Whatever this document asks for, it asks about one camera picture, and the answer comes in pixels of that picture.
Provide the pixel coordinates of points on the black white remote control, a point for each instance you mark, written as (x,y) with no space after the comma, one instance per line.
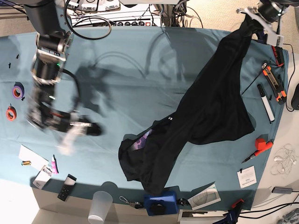
(67,187)

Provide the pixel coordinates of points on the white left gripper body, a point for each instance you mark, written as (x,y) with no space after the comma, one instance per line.
(272,37)

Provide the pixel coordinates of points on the black printed t-shirt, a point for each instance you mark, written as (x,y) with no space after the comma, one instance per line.
(212,110)

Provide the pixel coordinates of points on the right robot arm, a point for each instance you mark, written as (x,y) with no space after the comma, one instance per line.
(52,42)

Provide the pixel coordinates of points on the metal carabiner clip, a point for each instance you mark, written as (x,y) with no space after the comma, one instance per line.
(135,205)

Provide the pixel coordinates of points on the white paper sheet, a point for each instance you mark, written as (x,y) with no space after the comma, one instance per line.
(37,161)

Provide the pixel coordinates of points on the teal table cloth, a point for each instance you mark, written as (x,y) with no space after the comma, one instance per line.
(128,80)

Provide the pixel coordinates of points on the small brass battery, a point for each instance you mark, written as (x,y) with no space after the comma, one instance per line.
(26,163)

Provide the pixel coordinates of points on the orange black utility knife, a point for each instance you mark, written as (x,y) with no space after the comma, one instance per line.
(276,84)

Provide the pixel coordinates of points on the orange tape roll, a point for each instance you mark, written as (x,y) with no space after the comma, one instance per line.
(11,113)

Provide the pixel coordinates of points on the white black marker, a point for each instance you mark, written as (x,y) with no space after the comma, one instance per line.
(266,103)

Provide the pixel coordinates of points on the white printed card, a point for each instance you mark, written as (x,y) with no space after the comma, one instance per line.
(247,177)

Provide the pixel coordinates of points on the clear plastic cup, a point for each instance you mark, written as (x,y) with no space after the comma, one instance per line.
(100,206)

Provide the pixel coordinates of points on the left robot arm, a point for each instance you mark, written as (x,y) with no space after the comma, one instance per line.
(266,18)

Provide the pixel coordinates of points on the black zip tie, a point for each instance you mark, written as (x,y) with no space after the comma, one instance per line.
(259,73)

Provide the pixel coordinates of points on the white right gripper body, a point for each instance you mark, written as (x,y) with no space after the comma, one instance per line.
(77,128)

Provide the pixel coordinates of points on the red black tool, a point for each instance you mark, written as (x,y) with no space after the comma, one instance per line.
(278,54)

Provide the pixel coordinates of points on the white power strip red light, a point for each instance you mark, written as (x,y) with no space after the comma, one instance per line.
(137,18)

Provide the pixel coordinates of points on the orange plastic block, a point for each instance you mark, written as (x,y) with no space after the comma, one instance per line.
(263,143)

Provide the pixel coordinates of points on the white packaged card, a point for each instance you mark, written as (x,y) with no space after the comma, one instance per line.
(43,177)

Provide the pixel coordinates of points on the blue box device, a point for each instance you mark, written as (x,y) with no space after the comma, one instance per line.
(165,204)

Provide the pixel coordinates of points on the pink glue tube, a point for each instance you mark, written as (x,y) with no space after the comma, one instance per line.
(54,165)

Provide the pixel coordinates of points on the purple tape roll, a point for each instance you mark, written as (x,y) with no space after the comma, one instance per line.
(18,91)

